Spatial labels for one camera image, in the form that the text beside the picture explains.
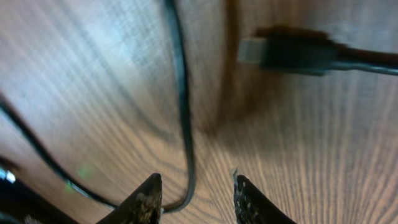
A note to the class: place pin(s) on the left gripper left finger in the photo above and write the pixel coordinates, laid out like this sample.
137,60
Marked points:
143,206

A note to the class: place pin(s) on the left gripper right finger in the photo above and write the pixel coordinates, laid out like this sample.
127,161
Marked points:
251,206

